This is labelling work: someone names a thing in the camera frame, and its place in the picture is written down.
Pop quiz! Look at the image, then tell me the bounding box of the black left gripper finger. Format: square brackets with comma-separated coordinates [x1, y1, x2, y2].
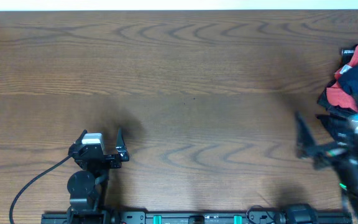
[116, 128, 129, 162]
[74, 129, 88, 145]

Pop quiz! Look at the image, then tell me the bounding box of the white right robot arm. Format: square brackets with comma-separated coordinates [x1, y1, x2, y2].
[295, 113, 358, 221]

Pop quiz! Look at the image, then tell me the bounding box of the dark navy garment under pile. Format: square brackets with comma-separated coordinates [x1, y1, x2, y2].
[314, 79, 358, 142]

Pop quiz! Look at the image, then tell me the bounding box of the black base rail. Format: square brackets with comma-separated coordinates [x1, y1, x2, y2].
[41, 204, 353, 224]

